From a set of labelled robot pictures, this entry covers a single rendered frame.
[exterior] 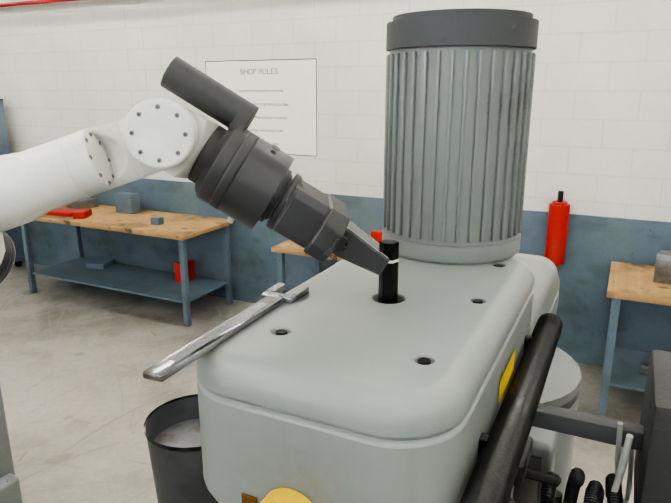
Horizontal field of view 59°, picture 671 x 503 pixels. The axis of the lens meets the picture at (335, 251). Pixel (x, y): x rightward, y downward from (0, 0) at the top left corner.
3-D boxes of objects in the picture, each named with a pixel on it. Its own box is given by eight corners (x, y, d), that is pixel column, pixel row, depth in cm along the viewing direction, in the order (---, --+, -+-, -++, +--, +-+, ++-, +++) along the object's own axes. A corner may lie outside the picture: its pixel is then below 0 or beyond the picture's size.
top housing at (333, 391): (439, 601, 47) (449, 419, 42) (177, 502, 58) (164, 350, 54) (531, 362, 87) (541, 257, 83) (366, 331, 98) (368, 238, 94)
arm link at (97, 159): (209, 153, 59) (81, 199, 59) (219, 150, 68) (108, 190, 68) (183, 89, 58) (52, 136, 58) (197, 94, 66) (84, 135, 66)
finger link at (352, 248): (375, 278, 64) (327, 249, 63) (392, 253, 63) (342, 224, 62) (377, 282, 62) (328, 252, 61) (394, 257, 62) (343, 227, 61)
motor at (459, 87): (505, 273, 76) (526, 3, 67) (360, 254, 84) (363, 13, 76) (529, 239, 93) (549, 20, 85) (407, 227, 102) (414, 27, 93)
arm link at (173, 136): (211, 218, 57) (104, 155, 55) (224, 204, 68) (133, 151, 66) (272, 116, 56) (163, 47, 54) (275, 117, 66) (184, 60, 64)
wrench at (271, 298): (171, 386, 47) (170, 376, 47) (132, 376, 49) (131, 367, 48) (308, 293, 69) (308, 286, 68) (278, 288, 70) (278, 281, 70)
